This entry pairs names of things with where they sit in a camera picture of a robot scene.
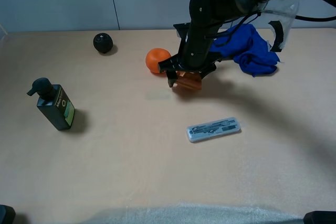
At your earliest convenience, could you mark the black object bottom right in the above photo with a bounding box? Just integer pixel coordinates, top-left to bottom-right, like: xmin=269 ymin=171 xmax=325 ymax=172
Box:
xmin=303 ymin=211 xmax=336 ymax=224

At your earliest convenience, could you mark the clear compass case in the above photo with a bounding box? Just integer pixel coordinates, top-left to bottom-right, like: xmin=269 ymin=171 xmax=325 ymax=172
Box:
xmin=186 ymin=117 xmax=240 ymax=143

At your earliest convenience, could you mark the black object bottom left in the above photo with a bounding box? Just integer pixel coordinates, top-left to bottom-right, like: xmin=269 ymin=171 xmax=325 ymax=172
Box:
xmin=0 ymin=205 xmax=16 ymax=224

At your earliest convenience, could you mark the clear plastic wrap on arm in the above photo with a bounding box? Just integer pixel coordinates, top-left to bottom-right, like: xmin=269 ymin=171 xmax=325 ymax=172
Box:
xmin=261 ymin=0 xmax=301 ymax=52

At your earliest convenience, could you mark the black pump bottle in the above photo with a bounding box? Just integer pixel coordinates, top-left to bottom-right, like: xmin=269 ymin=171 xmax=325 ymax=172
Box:
xmin=27 ymin=78 xmax=75 ymax=131

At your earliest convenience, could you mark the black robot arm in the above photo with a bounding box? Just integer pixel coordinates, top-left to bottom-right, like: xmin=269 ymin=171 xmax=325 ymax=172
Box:
xmin=158 ymin=0 xmax=335 ymax=90

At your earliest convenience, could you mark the black ball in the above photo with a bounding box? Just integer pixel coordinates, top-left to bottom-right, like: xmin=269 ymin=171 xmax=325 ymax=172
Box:
xmin=93 ymin=33 xmax=113 ymax=54

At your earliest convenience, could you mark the orange fruit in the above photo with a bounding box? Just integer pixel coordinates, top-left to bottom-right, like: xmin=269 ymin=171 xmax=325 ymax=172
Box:
xmin=145 ymin=48 xmax=171 ymax=73

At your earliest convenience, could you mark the blue cloth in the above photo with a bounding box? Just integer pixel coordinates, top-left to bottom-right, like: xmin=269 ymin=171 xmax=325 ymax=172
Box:
xmin=209 ymin=24 xmax=280 ymax=77

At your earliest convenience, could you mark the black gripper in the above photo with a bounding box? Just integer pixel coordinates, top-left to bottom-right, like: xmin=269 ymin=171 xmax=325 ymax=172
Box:
xmin=158 ymin=22 xmax=222 ymax=88

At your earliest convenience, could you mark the black object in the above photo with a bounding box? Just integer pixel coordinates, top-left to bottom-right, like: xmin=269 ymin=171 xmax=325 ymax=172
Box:
xmin=303 ymin=211 xmax=336 ymax=224
xmin=0 ymin=205 xmax=16 ymax=224

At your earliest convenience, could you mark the orange waffle piece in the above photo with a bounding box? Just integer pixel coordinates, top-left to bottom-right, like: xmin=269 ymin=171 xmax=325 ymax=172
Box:
xmin=175 ymin=71 xmax=202 ymax=90

